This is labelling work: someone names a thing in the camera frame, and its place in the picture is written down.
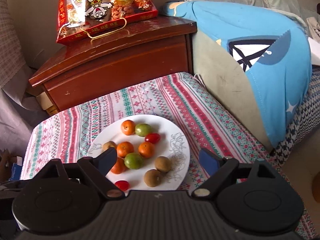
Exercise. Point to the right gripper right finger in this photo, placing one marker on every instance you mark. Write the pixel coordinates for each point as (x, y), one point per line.
(220, 170)

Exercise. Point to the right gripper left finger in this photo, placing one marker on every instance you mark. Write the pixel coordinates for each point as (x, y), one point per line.
(96, 169)

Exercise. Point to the orange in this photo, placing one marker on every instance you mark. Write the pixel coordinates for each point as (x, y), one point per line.
(124, 148)
(146, 150)
(128, 127)
(119, 167)

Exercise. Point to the brown kiwi top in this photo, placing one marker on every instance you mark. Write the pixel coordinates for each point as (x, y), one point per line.
(107, 145)

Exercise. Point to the brown kiwi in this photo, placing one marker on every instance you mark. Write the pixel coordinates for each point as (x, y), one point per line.
(152, 178)
(107, 145)
(163, 164)

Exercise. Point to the red cherry tomato small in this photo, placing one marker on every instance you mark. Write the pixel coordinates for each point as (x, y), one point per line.
(122, 185)

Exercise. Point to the green fruit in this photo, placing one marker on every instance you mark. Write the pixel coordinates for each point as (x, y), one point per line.
(133, 161)
(143, 130)

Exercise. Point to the patterned striped tablecloth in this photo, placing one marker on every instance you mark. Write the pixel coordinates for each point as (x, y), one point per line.
(178, 98)

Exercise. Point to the white ceramic plate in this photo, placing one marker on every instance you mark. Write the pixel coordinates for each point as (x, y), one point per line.
(173, 144)

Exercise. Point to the blue white carton box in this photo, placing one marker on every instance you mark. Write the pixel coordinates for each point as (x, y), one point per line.
(15, 172)

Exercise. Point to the checked grey curtain cloth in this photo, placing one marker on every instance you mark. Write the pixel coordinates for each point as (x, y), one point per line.
(20, 112)

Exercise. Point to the houndstooth blanket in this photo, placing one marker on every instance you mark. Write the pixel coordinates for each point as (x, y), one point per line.
(305, 120)

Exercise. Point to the green grey sofa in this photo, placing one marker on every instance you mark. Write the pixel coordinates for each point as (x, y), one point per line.
(224, 78)

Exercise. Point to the brown wooden cabinet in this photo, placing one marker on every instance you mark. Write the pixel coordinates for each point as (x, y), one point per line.
(140, 52)

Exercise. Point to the blue shark cushion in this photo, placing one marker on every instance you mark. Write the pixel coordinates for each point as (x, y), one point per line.
(269, 48)

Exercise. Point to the red snack gift bag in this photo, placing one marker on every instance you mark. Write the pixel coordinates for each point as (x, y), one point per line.
(77, 19)

